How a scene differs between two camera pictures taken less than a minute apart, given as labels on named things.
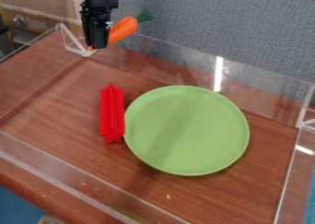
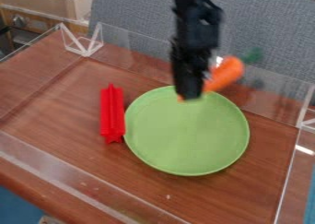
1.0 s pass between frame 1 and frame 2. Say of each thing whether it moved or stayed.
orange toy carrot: moved
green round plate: stayed
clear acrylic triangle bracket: stayed
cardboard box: stayed
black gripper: moved
